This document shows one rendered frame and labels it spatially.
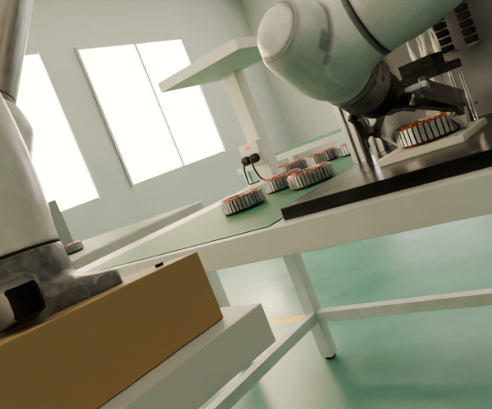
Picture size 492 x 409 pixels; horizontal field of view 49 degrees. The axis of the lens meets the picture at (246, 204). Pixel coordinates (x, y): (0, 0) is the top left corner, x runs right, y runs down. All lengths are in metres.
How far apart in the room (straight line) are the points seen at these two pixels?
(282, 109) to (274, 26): 8.10
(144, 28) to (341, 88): 6.58
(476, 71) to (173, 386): 0.96
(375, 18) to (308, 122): 7.92
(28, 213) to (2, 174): 0.04
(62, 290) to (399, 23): 0.46
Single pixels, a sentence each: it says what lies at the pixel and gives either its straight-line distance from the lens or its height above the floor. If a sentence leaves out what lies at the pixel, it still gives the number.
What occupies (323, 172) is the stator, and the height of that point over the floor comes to 0.77.
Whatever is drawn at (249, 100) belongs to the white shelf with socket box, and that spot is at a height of 1.05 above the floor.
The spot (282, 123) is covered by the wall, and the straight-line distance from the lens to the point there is 8.69.
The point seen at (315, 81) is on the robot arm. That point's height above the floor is 0.93.
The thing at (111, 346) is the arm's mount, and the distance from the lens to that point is 0.42.
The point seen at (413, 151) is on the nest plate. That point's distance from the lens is 0.93.
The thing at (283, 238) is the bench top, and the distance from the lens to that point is 0.86.
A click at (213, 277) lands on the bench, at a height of 0.41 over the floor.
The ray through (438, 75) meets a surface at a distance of 1.02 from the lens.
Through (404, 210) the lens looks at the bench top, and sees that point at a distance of 0.76.
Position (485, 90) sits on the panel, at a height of 0.82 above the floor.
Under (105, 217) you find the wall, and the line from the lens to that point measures 5.92.
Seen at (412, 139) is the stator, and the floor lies 0.80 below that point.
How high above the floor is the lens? 0.88
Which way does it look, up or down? 5 degrees down
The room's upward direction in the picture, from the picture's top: 21 degrees counter-clockwise
